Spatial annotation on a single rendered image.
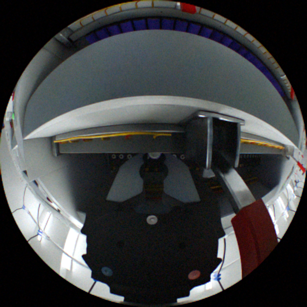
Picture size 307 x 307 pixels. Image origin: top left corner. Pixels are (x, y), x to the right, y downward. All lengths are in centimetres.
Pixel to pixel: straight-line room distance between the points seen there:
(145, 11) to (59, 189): 28
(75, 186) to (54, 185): 5
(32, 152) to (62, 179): 7
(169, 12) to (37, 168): 26
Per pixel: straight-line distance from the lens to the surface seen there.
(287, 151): 29
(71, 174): 20
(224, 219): 21
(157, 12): 18
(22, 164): 25
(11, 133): 86
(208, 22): 19
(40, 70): 19
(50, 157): 17
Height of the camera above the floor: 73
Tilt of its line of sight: 30 degrees up
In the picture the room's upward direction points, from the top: 179 degrees clockwise
